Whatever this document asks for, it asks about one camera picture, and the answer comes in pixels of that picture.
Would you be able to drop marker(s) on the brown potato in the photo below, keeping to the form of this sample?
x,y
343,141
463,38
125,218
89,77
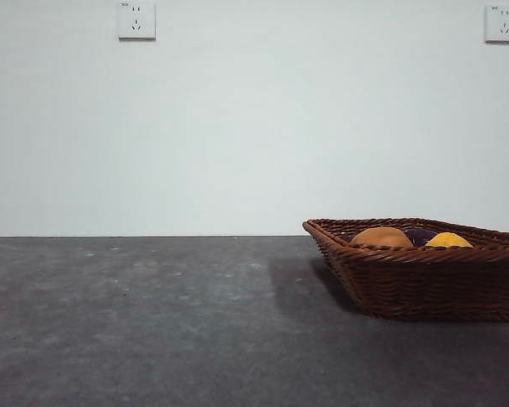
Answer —
x,y
382,238

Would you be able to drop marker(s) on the purple eggplant with green stem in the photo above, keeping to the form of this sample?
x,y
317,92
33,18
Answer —
x,y
422,235

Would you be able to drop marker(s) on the brown woven wicker basket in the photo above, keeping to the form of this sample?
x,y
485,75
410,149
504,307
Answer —
x,y
428,284

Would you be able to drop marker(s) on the yellow corn cob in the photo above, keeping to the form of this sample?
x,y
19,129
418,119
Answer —
x,y
449,241

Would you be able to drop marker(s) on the white wall socket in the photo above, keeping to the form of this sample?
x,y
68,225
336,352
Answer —
x,y
137,19
503,23

